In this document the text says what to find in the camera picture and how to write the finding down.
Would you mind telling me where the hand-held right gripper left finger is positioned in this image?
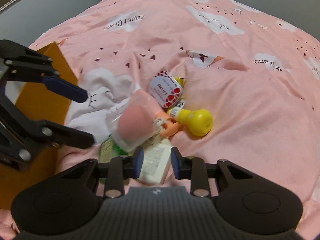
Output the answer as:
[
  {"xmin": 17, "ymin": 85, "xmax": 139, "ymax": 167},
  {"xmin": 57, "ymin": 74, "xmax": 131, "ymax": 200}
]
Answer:
[{"xmin": 59, "ymin": 147, "xmax": 144, "ymax": 197}]

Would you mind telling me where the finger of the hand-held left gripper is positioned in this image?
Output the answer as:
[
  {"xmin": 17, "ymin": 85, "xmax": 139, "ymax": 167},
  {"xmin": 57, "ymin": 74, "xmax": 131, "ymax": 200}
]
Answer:
[
  {"xmin": 0, "ymin": 97, "xmax": 95, "ymax": 161},
  {"xmin": 0, "ymin": 39, "xmax": 89, "ymax": 104}
]

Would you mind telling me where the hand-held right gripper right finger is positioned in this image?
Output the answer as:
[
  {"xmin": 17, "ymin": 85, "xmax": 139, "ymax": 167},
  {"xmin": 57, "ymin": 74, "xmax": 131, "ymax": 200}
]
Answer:
[{"xmin": 171, "ymin": 147, "xmax": 253, "ymax": 197}]

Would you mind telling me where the white labelled packet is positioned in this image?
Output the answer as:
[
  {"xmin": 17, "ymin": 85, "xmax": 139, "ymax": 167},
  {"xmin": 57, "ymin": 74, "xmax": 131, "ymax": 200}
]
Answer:
[{"xmin": 137, "ymin": 138, "xmax": 173, "ymax": 184}]

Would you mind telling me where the orange cardboard box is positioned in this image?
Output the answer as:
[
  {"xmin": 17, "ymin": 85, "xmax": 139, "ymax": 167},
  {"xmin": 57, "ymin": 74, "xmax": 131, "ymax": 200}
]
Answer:
[{"xmin": 0, "ymin": 42, "xmax": 79, "ymax": 209}]

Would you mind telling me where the white red-patterned mint tin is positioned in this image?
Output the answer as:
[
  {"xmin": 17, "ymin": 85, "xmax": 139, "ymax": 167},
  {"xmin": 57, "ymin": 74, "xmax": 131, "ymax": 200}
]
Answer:
[{"xmin": 149, "ymin": 70, "xmax": 186, "ymax": 109}]

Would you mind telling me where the green packet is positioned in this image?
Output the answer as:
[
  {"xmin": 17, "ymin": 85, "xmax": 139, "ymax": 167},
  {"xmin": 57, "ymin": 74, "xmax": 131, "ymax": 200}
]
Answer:
[{"xmin": 98, "ymin": 135, "xmax": 131, "ymax": 183}]

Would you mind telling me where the orange toy figure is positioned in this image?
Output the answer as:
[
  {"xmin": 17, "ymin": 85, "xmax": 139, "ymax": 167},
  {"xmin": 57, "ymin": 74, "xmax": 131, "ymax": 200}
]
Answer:
[{"xmin": 155, "ymin": 116, "xmax": 181, "ymax": 139}]

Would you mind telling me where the pink puff in clear pack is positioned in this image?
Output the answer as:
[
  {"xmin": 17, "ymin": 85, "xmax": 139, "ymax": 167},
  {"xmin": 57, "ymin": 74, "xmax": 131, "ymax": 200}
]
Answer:
[{"xmin": 106, "ymin": 90, "xmax": 161, "ymax": 153}]

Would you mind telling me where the yellow squeeze bottle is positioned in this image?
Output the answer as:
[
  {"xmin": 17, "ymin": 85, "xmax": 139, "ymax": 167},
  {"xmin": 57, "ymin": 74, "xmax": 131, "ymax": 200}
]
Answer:
[{"xmin": 175, "ymin": 108, "xmax": 214, "ymax": 138}]

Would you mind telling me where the pink cloud-print blanket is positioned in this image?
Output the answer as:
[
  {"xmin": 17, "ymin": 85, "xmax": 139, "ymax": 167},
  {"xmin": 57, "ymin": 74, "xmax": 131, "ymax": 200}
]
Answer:
[{"xmin": 0, "ymin": 0, "xmax": 320, "ymax": 240}]

